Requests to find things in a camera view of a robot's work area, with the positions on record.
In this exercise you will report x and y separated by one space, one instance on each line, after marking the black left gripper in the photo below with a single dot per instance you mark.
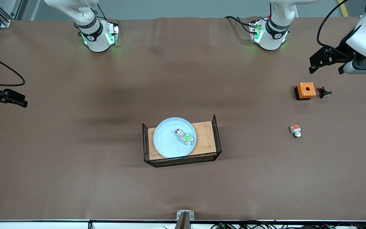
343 51

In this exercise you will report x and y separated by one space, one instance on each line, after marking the white green contact block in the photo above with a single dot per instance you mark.
186 137

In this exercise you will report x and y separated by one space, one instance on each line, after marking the light blue round plate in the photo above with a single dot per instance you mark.
167 140

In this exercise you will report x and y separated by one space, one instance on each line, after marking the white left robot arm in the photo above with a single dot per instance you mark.
272 36

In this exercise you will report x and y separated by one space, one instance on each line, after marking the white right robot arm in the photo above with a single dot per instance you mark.
97 41

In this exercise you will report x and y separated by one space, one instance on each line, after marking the black push button actuator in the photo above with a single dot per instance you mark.
324 93

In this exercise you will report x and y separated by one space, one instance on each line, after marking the white orange contact block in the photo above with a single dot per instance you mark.
295 129

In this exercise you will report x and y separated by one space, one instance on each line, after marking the brown table cover sheet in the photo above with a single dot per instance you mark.
75 159

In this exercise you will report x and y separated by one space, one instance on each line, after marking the orange button enclosure box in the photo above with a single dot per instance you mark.
306 90

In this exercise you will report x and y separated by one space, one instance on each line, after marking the white table edge rail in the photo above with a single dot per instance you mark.
43 225

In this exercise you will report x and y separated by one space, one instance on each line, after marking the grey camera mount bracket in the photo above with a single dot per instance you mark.
191 216

